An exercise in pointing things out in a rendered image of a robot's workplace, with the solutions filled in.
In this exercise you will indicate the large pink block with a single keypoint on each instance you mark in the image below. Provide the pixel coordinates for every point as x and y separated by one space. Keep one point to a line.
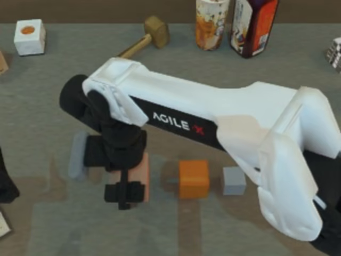
141 170

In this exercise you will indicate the small grey cube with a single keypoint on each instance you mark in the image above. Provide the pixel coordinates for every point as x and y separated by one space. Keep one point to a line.
234 182

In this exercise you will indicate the white card box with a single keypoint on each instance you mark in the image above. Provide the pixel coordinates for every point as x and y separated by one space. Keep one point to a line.
4 225

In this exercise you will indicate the wooden mallet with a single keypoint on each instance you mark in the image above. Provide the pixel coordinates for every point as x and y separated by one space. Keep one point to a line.
157 32

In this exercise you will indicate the white cube with orange dot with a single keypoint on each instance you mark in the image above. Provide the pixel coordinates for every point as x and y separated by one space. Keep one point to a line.
29 37

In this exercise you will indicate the orange and white can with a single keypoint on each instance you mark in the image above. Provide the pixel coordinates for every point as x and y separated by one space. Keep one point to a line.
211 26

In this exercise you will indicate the dark red carton bottle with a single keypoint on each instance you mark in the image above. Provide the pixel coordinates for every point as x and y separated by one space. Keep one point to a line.
255 29

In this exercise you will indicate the black and white puzzle cube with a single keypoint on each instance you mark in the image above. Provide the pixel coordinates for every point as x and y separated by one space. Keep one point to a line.
335 54

